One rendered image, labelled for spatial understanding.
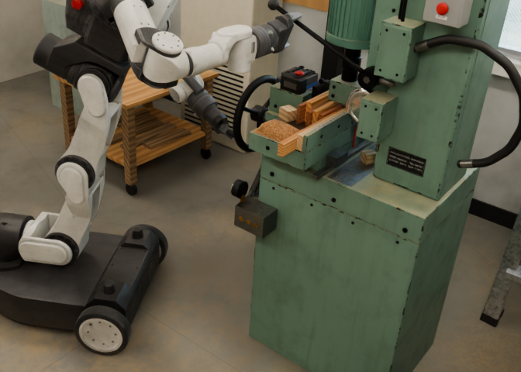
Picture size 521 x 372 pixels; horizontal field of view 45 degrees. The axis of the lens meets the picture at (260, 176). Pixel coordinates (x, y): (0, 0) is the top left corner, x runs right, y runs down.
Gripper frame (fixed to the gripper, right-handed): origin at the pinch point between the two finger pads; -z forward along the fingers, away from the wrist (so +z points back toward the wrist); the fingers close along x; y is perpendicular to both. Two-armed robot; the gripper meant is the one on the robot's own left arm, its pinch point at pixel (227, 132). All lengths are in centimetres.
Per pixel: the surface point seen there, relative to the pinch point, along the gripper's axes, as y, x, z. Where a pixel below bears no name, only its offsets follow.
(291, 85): 22.4, 24.8, -8.6
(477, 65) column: 53, 62, -47
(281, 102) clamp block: 17.5, 18.6, -9.2
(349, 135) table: 25.5, 23.7, -33.5
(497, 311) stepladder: 39, -42, -118
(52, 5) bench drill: -10, -124, 167
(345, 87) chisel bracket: 32, 33, -23
